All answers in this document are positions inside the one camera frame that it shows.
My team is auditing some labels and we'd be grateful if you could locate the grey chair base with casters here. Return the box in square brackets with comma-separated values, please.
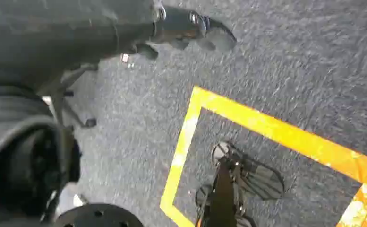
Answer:
[41, 62, 98, 130]

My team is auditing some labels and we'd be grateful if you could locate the black round perforated disc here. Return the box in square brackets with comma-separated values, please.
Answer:
[54, 203, 145, 227]

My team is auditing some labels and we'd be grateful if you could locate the orange floor tape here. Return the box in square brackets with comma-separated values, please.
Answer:
[336, 159, 367, 227]

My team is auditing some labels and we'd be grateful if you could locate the yellow floor tape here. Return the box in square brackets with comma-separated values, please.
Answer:
[159, 86, 367, 227]

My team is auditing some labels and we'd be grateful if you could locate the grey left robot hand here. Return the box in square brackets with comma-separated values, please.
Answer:
[0, 0, 238, 95]

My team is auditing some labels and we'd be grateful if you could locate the small white floor scrap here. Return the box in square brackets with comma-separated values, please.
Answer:
[120, 53, 136, 69]

